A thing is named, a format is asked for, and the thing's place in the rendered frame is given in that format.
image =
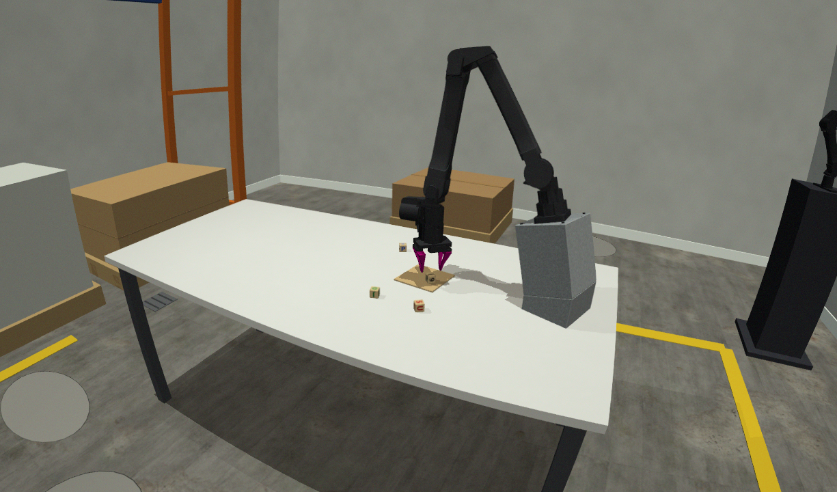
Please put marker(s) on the tan flat mat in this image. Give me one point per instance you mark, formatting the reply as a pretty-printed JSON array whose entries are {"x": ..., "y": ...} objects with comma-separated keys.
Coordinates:
[{"x": 414, "y": 277}]

